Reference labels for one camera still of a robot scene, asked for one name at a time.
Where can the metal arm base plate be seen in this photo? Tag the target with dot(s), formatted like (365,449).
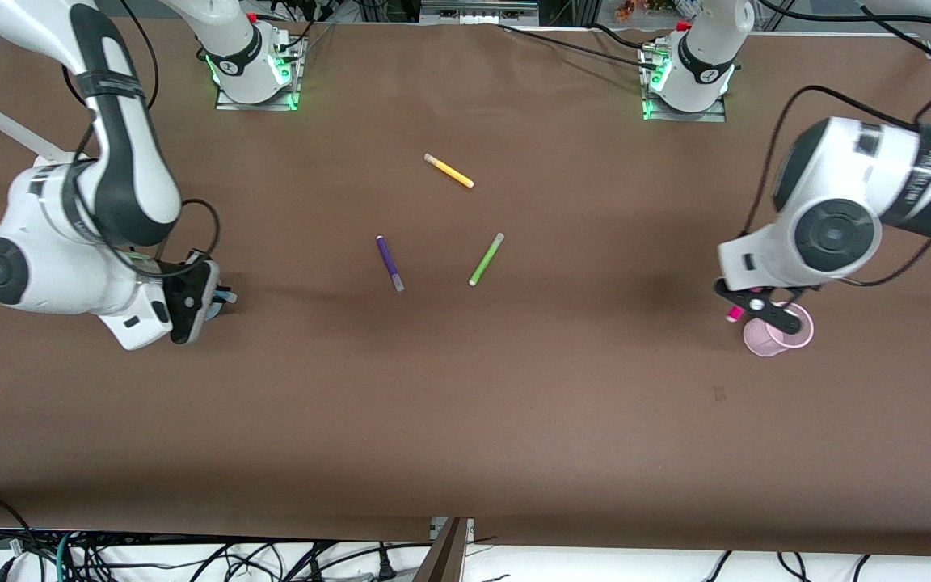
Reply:
(231,103)
(716,115)

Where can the yellow marker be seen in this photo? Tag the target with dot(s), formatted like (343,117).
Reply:
(449,170)

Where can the wooden table leg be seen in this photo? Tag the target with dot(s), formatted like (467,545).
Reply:
(443,558)

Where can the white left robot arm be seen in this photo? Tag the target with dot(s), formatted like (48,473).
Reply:
(837,202)

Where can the small metal bracket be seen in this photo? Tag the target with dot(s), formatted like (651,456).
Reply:
(469,529)

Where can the green marker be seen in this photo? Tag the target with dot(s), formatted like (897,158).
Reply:
(485,260)

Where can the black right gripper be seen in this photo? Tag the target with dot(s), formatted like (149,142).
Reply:
(204,279)

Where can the pink marker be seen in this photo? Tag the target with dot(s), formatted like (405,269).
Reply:
(734,314)

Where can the purple marker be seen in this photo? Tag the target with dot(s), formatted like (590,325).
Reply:
(388,259)

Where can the translucent pink cup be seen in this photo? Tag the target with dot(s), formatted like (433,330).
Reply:
(760,343)

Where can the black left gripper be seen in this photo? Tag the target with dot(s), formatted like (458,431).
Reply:
(797,290)

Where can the grey background box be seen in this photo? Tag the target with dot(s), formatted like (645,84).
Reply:
(478,10)

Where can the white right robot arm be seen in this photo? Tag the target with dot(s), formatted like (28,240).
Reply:
(126,162)

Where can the black power plug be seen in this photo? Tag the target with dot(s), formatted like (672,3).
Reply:
(387,570)

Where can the translucent blue cup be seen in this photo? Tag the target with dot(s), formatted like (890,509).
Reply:
(217,310)

